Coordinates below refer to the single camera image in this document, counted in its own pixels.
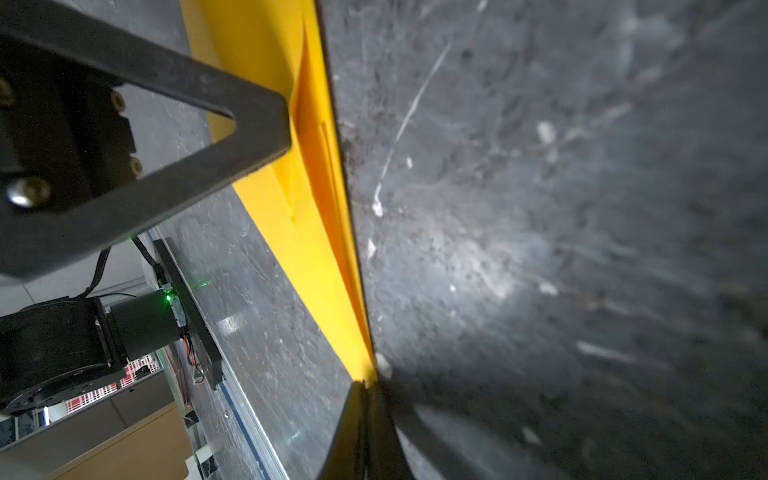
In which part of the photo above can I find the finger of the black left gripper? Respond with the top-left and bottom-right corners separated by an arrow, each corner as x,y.
1,1 -> 291,282

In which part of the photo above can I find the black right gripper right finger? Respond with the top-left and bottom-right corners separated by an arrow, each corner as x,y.
366,383 -> 414,480

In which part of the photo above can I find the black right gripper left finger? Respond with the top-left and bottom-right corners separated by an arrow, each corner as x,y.
318,381 -> 366,480

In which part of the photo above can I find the yellow square paper sheet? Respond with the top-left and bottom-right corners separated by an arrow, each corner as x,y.
181,1 -> 377,384

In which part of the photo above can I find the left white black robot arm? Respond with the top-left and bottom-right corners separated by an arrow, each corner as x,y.
1,1 -> 292,414

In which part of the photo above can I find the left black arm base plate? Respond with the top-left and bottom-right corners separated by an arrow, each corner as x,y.
153,240 -> 223,390

